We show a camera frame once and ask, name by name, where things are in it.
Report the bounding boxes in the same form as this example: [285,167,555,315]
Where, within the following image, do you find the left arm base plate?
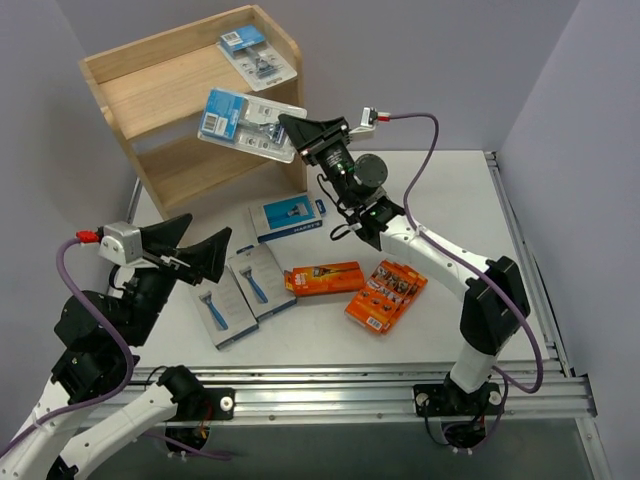
[172,387,236,423]

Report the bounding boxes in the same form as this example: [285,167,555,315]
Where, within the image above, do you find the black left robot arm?
[1,214,235,479]

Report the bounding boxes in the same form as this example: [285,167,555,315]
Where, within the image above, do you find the Gillette blue razor blister pack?
[217,25,297,92]

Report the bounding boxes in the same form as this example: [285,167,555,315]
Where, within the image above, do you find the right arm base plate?
[412,382,502,418]

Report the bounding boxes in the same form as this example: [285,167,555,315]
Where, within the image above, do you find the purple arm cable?
[387,112,546,446]
[0,234,136,451]

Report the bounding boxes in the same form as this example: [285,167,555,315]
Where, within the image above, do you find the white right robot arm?
[279,108,530,413]

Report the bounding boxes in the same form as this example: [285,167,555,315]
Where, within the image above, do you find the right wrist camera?
[348,107,378,142]

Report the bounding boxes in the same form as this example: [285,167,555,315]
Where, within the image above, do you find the aluminium table frame rail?
[54,149,599,429]

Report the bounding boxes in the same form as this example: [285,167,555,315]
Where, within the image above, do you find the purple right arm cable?
[387,112,546,446]

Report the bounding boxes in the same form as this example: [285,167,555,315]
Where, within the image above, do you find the wooden two-tier shelf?
[79,5,307,219]

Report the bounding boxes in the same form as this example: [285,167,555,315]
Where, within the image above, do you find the orange razor cartridge pack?
[345,260,428,335]

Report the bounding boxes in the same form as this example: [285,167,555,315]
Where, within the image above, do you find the orange Gillette Fusion box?
[283,261,365,297]

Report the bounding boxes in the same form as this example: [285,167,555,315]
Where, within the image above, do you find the grey harry's razor box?
[228,244,297,323]
[190,266,259,350]

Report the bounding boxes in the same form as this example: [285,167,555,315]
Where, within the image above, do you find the blue Harry's razor box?
[248,194,327,243]

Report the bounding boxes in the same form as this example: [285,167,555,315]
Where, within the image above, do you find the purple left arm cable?
[0,234,136,451]

